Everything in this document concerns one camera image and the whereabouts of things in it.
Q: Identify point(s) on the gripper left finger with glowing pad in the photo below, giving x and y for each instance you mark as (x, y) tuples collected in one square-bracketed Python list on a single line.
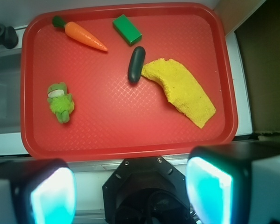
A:
[(37, 192)]

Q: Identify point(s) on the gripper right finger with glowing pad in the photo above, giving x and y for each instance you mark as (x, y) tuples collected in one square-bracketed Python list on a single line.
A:
[(237, 183)]

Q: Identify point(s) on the orange toy carrot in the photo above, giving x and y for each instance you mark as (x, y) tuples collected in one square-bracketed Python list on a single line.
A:
[(78, 33)]

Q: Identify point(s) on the green plush frog toy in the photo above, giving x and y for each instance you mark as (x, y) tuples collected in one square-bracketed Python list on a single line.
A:
[(60, 102)]

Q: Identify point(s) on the yellow cloth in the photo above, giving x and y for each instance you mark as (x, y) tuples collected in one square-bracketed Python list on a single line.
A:
[(181, 89)]

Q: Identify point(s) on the red plastic tray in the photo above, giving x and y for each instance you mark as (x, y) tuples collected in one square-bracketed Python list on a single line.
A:
[(114, 119)]

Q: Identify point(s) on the brown cardboard box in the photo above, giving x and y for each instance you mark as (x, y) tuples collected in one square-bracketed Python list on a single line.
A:
[(259, 44)]

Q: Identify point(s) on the black clamp knob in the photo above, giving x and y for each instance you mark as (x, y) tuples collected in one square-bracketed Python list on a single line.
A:
[(8, 37)]

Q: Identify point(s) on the dark green toy cucumber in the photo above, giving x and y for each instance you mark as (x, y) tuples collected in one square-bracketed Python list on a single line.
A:
[(136, 64)]

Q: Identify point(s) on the green rectangular block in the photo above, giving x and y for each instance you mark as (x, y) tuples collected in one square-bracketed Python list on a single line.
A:
[(127, 30)]

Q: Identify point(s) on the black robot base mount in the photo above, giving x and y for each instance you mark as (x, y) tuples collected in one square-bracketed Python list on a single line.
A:
[(146, 191)]

